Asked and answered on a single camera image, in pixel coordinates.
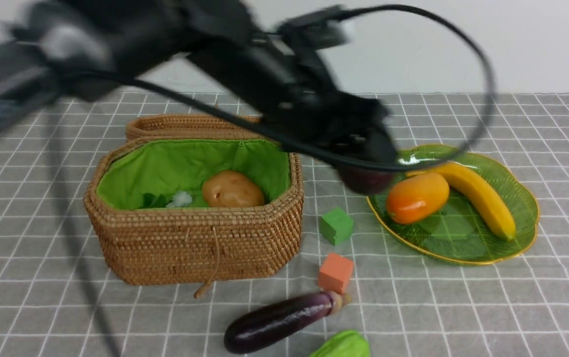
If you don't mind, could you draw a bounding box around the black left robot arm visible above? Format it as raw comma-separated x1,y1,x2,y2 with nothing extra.
0,0,399,174

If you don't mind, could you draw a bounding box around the white radish with leaves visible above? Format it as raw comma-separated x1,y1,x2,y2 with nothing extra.
139,193,173,209

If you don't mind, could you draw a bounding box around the grey checkered tablecloth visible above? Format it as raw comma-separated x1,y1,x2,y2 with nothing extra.
0,93,569,357

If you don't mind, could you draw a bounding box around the purple eggplant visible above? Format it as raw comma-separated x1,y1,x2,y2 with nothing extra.
223,290,352,355

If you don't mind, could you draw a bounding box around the orange mango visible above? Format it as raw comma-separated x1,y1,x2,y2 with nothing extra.
385,172,450,225

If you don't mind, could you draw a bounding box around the orange foam cube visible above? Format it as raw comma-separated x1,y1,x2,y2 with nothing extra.
317,252,354,294

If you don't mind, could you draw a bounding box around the green foam cube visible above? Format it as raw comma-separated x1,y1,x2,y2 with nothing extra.
318,207,354,246

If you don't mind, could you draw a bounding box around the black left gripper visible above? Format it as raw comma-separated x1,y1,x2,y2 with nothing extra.
284,91,398,172

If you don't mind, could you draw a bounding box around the brown potato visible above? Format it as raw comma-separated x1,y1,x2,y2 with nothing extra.
202,170,265,208

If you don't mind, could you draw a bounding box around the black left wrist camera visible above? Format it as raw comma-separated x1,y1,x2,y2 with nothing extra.
275,5,349,50

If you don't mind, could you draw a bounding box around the green chayote vegetable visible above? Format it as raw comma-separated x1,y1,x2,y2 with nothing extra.
310,330,371,357

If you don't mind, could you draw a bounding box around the green glass leaf plate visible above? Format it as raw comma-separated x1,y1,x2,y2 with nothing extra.
367,153,540,266

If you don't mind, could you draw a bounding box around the dark purple mangosteen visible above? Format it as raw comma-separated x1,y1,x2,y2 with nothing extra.
336,167,395,196

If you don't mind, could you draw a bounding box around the yellow banana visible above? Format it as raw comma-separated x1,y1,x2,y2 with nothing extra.
407,162,516,241

